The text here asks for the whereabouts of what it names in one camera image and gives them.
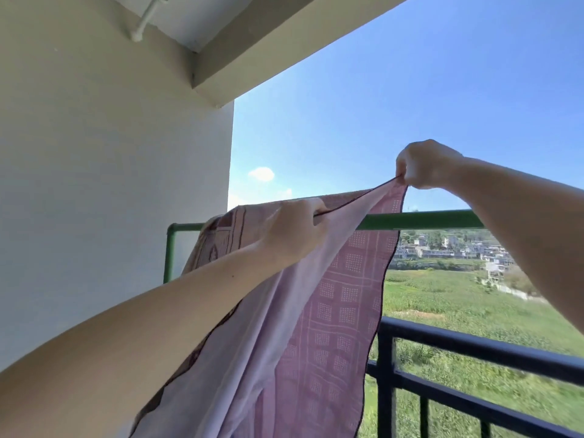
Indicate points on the person's right hand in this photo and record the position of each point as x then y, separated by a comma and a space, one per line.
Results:
426, 164

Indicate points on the person's left hand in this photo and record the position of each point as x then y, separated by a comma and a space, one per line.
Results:
292, 232

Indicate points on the person's left fingers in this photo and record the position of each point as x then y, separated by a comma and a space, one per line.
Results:
315, 209

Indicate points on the person's right fingers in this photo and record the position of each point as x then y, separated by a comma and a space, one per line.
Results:
404, 171

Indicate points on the pink patterned cloth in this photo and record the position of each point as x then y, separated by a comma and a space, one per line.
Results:
301, 323

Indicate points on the person's left forearm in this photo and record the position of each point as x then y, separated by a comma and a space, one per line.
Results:
137, 342

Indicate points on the person's right forearm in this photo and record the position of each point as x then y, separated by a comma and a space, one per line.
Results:
529, 232

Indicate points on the distant village buildings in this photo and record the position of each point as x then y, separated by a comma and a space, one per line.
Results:
461, 255

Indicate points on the black balcony railing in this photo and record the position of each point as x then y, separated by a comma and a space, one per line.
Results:
465, 374

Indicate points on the white ceiling pipe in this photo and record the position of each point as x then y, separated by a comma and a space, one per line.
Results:
148, 15

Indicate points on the green drying rail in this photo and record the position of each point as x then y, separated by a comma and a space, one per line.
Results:
424, 220

